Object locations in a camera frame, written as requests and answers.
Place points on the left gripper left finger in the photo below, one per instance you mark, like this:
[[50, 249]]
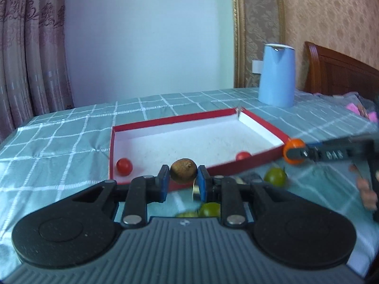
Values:
[[85, 225]]

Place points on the orange tangerine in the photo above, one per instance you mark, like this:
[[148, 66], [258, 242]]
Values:
[[293, 143]]

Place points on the gold wall moulding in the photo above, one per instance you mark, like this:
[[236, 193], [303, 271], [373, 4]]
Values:
[[255, 23]]

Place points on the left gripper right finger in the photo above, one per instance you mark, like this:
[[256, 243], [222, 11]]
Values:
[[287, 228]]

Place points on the pink items on bed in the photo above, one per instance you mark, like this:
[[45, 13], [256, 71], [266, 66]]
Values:
[[361, 111]]

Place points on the brown longan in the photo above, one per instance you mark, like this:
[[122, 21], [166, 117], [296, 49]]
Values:
[[183, 171]]

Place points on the large green tomato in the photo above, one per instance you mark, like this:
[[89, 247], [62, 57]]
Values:
[[209, 210]]

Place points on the red cherry tomato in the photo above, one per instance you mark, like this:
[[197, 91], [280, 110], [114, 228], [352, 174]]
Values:
[[242, 155], [124, 166]]

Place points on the light blue kettle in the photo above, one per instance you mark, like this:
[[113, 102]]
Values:
[[277, 80]]

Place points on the white wall socket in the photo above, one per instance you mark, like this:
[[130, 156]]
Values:
[[257, 66]]

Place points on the teal checked tablecloth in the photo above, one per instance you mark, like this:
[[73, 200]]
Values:
[[59, 154]]

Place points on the small green tomato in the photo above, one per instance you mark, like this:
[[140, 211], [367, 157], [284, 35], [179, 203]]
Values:
[[276, 177]]

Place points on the green cucumber piece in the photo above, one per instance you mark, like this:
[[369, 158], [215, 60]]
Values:
[[187, 214]]

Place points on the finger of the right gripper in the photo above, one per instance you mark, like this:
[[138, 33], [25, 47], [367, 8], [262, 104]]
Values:
[[314, 145], [302, 153]]

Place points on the eggplant piece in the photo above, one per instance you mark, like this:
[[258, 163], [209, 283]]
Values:
[[196, 192], [249, 179]]

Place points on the red cardboard box tray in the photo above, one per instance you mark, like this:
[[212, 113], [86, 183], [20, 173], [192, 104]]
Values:
[[210, 138]]

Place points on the pink patterned curtain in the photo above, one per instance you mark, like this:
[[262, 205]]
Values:
[[34, 75]]

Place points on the person's right hand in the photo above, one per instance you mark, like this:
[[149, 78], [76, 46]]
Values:
[[368, 197]]

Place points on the wooden headboard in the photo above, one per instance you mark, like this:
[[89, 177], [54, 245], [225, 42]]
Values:
[[333, 73]]

